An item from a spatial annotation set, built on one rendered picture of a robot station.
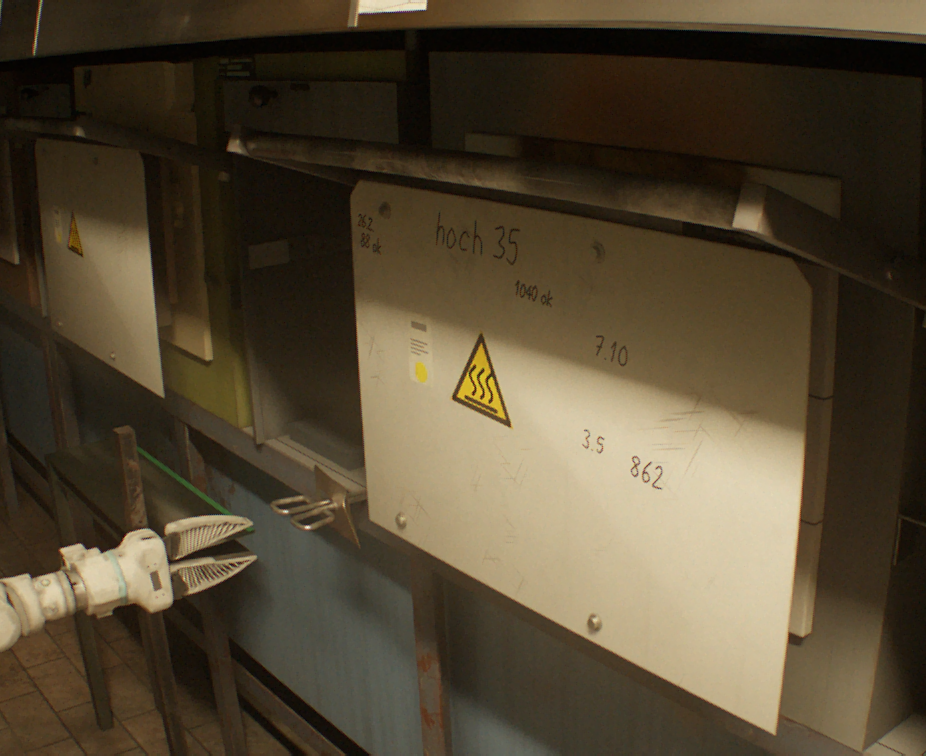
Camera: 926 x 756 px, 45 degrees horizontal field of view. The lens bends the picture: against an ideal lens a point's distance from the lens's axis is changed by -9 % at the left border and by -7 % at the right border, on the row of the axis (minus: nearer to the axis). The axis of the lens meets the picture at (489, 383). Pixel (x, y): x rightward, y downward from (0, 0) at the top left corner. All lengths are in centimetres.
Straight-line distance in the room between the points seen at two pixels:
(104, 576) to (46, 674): 160
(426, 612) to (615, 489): 63
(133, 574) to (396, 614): 50
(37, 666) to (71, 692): 18
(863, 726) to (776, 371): 38
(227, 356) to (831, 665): 119
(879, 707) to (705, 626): 21
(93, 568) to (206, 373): 67
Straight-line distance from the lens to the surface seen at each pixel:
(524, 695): 161
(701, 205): 76
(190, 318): 204
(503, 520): 119
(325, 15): 96
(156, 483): 227
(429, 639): 165
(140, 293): 194
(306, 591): 207
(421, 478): 129
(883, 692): 112
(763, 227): 72
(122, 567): 148
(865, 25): 58
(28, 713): 291
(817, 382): 101
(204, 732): 273
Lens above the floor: 151
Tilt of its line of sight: 18 degrees down
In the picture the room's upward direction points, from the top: 2 degrees counter-clockwise
